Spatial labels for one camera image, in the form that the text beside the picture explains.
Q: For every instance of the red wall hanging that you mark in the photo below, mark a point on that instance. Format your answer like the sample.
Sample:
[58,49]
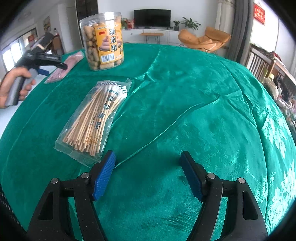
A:
[259,14]

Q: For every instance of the green satin tablecloth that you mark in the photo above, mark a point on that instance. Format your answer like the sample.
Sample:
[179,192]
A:
[185,115]

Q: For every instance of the grey curtain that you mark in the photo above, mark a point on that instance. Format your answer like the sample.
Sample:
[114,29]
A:
[240,30]

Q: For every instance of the framed wall painting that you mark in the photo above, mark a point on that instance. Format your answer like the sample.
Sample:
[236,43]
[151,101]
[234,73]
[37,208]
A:
[46,22]

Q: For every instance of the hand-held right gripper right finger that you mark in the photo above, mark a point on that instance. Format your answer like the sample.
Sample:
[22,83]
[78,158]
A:
[192,178]

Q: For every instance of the pink plastic packet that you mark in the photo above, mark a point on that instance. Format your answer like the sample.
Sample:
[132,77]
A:
[69,63]

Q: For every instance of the red window sign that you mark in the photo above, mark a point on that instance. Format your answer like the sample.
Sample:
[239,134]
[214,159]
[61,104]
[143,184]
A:
[31,38]

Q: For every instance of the dark wooden chair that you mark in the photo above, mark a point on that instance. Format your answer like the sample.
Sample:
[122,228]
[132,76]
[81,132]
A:
[259,60]

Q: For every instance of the white television cabinet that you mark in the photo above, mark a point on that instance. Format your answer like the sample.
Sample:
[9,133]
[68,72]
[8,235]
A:
[134,33]

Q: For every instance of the small green potted plant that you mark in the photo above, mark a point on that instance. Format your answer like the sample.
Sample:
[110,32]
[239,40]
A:
[176,25]

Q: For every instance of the orange lounge chair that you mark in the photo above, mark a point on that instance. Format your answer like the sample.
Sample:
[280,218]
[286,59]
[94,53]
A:
[192,38]

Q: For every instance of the pile of colourful clutter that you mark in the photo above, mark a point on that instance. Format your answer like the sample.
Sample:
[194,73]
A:
[282,97]

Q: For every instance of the covered standing air conditioner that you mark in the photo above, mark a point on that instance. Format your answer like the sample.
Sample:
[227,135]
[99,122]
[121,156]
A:
[223,18]

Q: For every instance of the clear plastic snack jar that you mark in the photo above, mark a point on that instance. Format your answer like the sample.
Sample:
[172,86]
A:
[92,46]

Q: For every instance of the dark glass display cabinet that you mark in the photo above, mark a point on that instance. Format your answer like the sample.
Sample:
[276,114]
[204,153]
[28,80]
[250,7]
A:
[85,9]

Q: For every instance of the large green potted plant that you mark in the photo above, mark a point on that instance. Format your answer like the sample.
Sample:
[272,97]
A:
[190,22]

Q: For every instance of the person's left hand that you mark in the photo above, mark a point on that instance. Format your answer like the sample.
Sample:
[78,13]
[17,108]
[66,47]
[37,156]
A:
[8,85]

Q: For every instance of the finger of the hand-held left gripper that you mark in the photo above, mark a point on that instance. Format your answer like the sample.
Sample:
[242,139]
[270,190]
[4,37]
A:
[44,72]
[57,64]

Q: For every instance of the clear bag of cotton swabs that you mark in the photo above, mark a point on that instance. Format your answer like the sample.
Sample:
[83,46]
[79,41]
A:
[97,111]

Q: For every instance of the wooden side table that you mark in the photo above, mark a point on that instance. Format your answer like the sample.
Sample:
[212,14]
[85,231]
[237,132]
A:
[151,34]

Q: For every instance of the black television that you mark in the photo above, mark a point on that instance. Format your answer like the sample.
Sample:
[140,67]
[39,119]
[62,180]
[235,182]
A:
[152,18]

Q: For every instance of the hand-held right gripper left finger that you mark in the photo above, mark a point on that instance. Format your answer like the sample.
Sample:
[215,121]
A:
[104,178]

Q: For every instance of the leafy green plant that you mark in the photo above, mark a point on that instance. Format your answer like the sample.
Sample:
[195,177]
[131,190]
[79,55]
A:
[124,22]

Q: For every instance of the red gift box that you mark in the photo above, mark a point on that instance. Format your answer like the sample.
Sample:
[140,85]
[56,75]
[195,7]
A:
[131,24]

